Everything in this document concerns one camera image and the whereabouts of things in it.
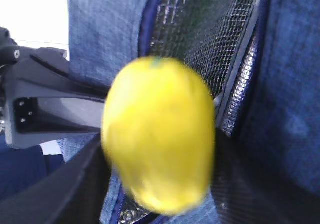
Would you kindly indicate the yellow lemon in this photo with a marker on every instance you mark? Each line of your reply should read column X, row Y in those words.
column 158, row 132

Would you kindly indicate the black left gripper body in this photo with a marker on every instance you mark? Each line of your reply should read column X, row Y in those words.
column 19, row 83

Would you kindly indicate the navy blue lunch bag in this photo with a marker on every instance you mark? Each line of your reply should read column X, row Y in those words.
column 260, row 59

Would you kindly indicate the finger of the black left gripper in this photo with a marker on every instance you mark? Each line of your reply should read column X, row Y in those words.
column 65, row 116
column 54, row 69

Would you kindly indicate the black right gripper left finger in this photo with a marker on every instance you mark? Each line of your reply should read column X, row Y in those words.
column 75, row 193

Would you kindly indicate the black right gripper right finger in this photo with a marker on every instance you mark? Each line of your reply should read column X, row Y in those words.
column 245, row 191

